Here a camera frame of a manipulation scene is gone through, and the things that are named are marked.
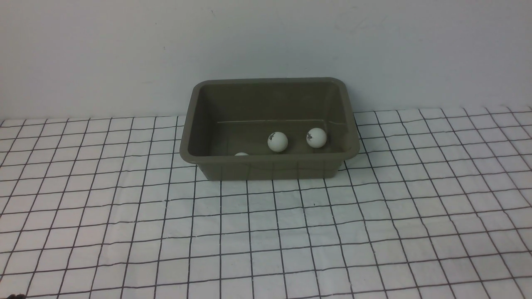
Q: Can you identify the olive green plastic bin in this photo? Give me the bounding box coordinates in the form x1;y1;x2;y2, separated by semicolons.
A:
179;77;360;181

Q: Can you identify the white black-grid tablecloth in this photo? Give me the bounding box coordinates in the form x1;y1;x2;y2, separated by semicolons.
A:
0;107;532;299

